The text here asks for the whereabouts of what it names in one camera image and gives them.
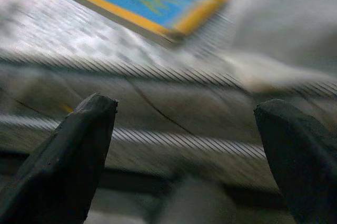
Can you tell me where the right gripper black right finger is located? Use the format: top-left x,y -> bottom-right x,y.
253,99 -> 337,224

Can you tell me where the white pillow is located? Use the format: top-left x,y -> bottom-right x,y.
223,0 -> 337,91

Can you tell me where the dark bed base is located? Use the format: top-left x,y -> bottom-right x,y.
0,150 -> 280,199

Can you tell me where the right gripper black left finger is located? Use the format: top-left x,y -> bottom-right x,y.
0,93 -> 118,224

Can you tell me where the grey patterned mattress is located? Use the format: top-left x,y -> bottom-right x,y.
0,0 -> 337,191

